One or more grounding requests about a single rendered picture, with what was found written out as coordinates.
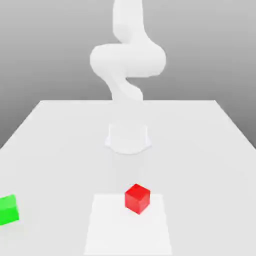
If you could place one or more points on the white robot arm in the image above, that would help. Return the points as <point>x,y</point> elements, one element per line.
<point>128,60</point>

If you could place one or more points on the small red cube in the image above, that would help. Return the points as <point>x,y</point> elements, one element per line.
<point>137,198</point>

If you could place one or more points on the small green cube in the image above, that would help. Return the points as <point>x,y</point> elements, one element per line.
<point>8,210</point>

